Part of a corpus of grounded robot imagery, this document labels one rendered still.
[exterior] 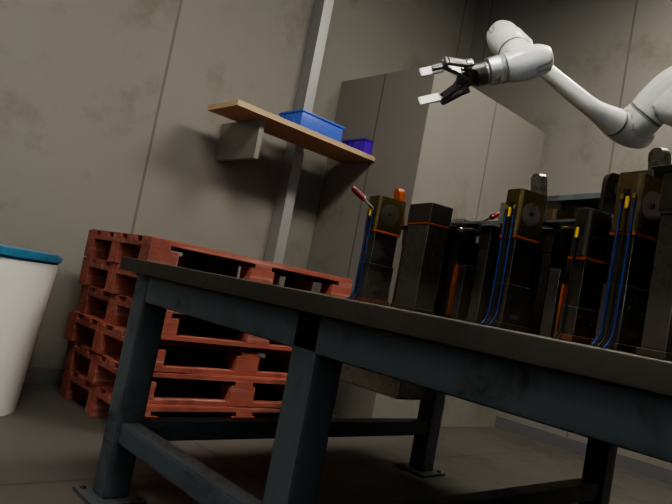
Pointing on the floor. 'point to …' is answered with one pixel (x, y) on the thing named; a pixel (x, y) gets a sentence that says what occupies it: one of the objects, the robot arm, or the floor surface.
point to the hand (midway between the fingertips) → (423, 86)
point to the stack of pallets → (177, 334)
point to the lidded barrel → (21, 314)
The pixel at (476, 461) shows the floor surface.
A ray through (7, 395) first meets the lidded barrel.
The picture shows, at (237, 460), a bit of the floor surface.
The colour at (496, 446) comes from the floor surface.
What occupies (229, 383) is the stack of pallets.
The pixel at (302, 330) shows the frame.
